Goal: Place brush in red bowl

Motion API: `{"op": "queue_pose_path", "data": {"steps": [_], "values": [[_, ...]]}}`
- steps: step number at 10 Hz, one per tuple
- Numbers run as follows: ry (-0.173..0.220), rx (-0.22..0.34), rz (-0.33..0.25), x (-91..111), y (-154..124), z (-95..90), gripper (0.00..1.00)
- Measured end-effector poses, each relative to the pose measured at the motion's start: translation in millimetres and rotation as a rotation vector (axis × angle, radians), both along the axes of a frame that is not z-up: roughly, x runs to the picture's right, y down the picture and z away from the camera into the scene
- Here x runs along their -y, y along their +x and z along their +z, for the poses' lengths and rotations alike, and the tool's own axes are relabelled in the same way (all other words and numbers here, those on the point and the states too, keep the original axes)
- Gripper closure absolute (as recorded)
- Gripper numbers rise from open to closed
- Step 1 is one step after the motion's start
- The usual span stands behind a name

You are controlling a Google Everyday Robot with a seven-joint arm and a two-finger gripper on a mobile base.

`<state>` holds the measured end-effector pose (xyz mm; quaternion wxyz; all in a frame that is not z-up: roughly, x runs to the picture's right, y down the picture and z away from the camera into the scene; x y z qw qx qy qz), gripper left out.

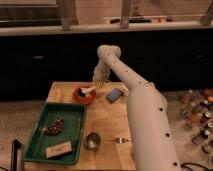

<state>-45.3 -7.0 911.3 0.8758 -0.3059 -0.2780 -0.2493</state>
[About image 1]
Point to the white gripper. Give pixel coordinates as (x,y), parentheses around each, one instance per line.
(101,74)

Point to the wooden block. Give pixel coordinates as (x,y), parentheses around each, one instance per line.
(58,150)

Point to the black chair frame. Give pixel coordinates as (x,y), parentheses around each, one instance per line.
(17,154)

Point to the blue sponge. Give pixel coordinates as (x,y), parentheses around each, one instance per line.
(113,95)

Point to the white handled brush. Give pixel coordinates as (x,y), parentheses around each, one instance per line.
(84,91)

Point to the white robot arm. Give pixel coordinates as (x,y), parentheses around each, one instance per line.
(153,146)

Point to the red bowl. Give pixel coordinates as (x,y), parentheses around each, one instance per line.
(82,98)

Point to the green plastic tray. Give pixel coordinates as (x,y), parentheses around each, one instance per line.
(74,116)

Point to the bunch of red grapes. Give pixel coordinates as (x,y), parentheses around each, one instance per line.
(56,128)

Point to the spice bottle rack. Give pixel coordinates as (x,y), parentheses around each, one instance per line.
(195,113)

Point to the small metal cup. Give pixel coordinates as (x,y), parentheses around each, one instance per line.
(92,141)

